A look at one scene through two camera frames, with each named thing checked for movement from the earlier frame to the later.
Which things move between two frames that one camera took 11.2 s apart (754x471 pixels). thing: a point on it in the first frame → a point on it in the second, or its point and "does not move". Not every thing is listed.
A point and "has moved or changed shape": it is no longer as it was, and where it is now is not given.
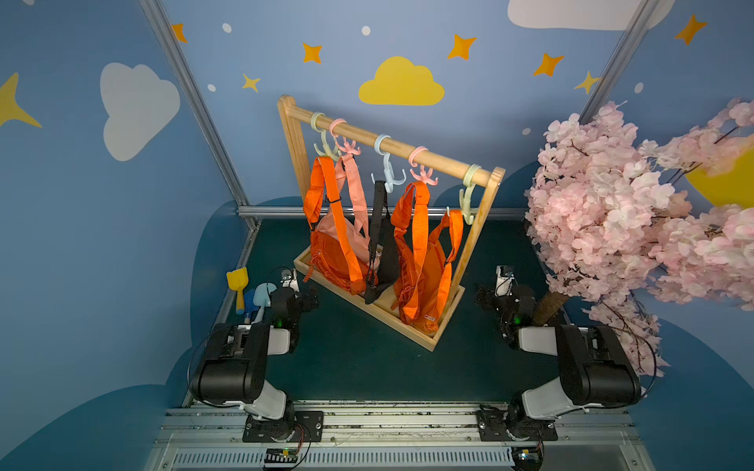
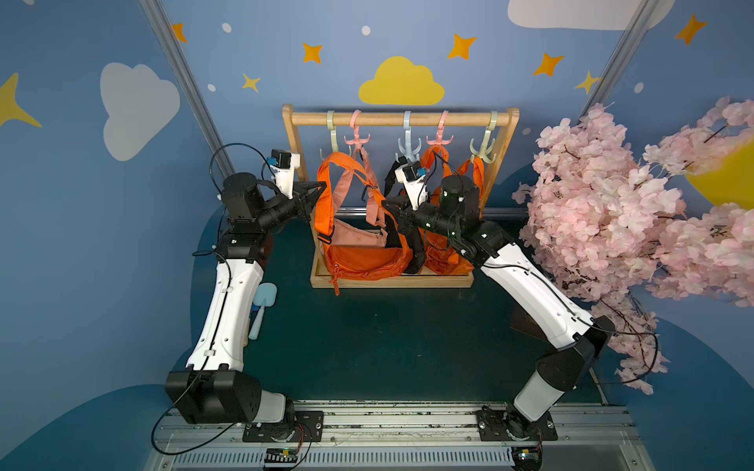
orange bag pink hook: (425, 257) → (439, 258)
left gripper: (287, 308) → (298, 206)
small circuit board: (282, 455) does not move
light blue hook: (389, 176) → (409, 153)
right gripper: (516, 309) → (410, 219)
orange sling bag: (334, 260) has moved or changed shape
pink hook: (425, 178) → (440, 138)
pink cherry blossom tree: (614, 229) does not move
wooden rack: (292, 110) → (296, 120)
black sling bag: (384, 265) → (408, 240)
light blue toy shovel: (262, 299) does not move
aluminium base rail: (399, 437) does not move
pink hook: (345, 146) → (354, 123)
